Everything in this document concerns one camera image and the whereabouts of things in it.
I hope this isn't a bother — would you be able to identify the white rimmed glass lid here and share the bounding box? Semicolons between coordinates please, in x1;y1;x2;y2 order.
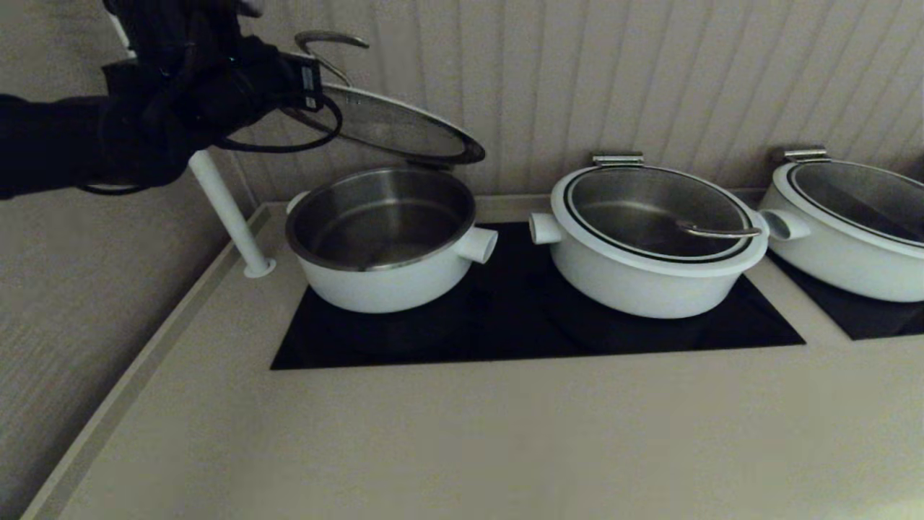
282;30;486;165
550;165;770;279
772;160;924;258

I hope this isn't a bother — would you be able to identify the white pot with steel liner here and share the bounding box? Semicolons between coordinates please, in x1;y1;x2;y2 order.
285;168;499;314
529;209;769;320
758;165;924;303

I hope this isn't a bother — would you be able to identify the white metal pole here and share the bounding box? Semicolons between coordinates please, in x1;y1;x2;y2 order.
107;7;276;279

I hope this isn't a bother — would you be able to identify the black glass cooktop panel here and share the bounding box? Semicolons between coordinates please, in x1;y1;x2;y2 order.
271;222;806;371
767;249;924;342

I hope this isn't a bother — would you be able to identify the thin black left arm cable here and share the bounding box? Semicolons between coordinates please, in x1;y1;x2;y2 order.
217;94;344;154

